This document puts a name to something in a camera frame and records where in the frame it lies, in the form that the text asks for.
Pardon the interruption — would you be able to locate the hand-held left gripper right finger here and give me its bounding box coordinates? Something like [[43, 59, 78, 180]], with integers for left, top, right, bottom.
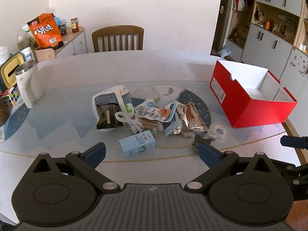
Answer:
[[185, 141, 277, 194]]

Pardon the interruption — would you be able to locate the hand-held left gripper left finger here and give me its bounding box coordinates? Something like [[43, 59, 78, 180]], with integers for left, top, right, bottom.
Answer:
[[31, 142, 121, 194]]

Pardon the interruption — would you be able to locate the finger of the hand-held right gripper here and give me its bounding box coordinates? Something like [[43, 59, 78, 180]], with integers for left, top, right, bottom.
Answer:
[[280, 135, 308, 149], [271, 158, 308, 201]]

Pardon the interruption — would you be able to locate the dark wrapper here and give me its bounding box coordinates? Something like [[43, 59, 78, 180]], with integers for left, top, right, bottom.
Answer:
[[191, 135, 217, 152]]

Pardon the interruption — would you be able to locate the clear tape roll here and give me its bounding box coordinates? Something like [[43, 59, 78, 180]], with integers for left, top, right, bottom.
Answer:
[[208, 121, 228, 142]]

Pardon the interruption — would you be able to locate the silver foil snack packet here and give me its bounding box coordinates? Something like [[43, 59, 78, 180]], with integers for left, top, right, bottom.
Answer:
[[177, 102, 208, 134]]

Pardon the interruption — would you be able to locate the dark snack packet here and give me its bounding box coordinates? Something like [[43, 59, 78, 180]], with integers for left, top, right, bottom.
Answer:
[[96, 103, 124, 132]]

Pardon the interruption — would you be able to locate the light blue small carton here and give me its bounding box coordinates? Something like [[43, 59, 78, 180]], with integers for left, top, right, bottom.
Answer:
[[119, 129, 157, 159]]

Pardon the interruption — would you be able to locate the white cord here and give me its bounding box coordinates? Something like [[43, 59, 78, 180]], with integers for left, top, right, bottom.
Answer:
[[115, 112, 145, 134]]

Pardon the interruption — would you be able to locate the white blue sachet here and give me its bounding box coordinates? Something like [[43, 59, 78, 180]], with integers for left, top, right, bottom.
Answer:
[[164, 101, 183, 136]]

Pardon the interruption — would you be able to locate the red cardboard box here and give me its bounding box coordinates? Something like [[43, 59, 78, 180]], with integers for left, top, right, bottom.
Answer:
[[209, 60, 298, 128]]

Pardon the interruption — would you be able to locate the white plastic bag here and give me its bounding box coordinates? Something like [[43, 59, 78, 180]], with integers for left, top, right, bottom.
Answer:
[[92, 85, 134, 126]]

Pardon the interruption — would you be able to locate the brown sticks packet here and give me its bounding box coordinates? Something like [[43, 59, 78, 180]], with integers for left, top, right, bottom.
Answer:
[[137, 118, 164, 133]]

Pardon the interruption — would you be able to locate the white pouch with orange print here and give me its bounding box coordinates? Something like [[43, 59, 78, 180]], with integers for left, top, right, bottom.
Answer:
[[133, 99, 177, 122]]

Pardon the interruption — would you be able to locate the white desktop table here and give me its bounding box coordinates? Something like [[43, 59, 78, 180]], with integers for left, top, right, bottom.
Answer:
[[0, 50, 307, 225]]

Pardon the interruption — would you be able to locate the white steel-rimmed jug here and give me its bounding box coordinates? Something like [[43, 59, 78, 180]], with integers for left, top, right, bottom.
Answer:
[[15, 60, 44, 109]]

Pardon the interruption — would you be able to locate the grey wardrobe cabinet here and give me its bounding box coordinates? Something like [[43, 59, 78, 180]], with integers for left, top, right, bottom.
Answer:
[[226, 0, 308, 92]]

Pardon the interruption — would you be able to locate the colourful puzzle cube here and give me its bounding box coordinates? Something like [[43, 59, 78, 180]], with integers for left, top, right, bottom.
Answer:
[[1, 87, 23, 107]]

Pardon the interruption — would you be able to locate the white sideboard cabinet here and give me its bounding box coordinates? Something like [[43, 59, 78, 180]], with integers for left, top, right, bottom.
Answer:
[[32, 26, 87, 58]]

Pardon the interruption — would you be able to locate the light wooden box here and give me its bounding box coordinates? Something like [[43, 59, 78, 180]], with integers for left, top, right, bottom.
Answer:
[[32, 48, 57, 63]]

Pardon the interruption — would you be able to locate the cardboard storage box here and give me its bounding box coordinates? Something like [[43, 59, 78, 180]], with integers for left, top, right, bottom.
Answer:
[[237, 26, 249, 44]]

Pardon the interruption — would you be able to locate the dark brown door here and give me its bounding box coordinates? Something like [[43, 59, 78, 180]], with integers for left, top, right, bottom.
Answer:
[[210, 0, 235, 56]]

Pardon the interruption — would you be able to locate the white printed canister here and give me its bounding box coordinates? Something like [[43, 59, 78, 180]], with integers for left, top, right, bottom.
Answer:
[[19, 47, 35, 63]]

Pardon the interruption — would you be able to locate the yellow tissue box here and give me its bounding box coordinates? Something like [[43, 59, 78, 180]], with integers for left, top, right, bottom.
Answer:
[[0, 52, 26, 88]]

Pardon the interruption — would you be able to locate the brown wooden chair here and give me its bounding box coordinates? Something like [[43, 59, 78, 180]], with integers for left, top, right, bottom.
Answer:
[[92, 25, 145, 53]]

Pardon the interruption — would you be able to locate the orange snack bag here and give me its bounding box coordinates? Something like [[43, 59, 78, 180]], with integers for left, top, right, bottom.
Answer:
[[27, 13, 63, 49]]

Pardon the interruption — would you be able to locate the clear crumpled plastic bag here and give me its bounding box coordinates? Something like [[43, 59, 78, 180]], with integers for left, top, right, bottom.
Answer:
[[0, 46, 12, 63]]

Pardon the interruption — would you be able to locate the clear plastic container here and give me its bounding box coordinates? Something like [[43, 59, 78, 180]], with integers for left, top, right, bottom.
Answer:
[[16, 26, 34, 50]]

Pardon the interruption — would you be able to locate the white hanging shopping bag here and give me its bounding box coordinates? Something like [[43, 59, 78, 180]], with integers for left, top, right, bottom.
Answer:
[[232, 0, 248, 12]]

